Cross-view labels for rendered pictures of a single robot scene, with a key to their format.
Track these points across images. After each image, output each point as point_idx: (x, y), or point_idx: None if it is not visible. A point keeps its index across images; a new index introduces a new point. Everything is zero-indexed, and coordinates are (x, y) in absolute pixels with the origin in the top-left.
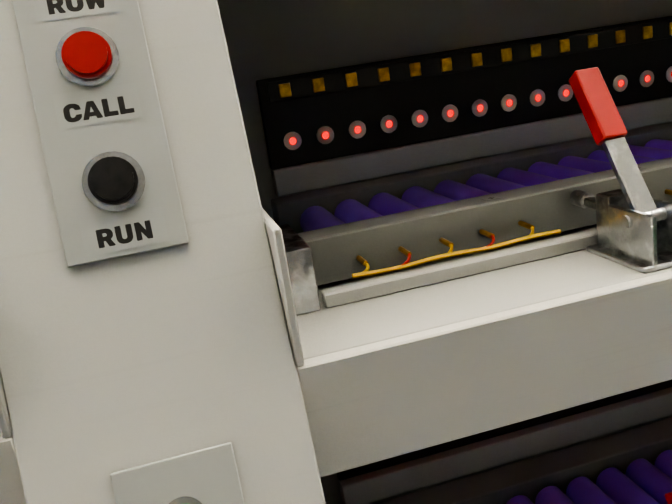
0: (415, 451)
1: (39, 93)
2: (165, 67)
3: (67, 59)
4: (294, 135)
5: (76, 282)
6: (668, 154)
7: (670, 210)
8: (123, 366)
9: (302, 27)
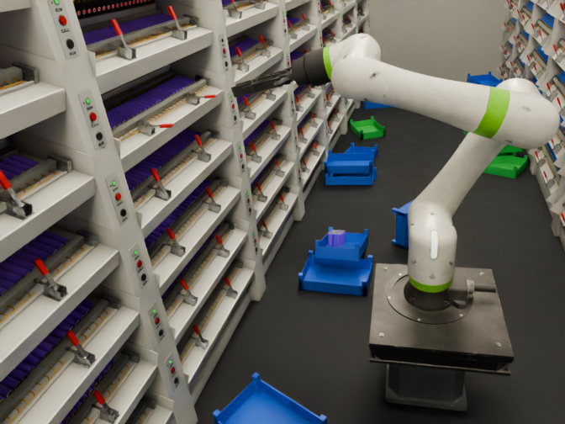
0: None
1: (222, 55)
2: (226, 51)
3: (224, 51)
4: None
5: (224, 74)
6: (230, 54)
7: (246, 65)
8: (227, 82)
9: None
